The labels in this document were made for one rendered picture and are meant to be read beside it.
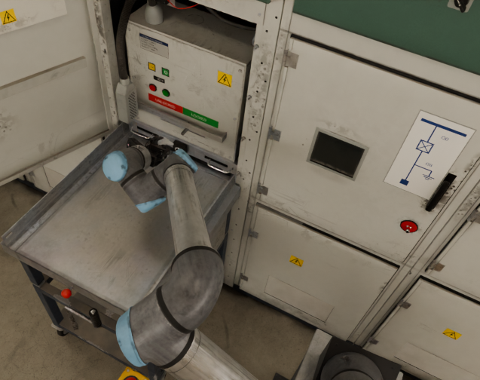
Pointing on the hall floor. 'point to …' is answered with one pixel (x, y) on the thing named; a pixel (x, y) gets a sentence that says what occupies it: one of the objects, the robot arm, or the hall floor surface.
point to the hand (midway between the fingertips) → (163, 145)
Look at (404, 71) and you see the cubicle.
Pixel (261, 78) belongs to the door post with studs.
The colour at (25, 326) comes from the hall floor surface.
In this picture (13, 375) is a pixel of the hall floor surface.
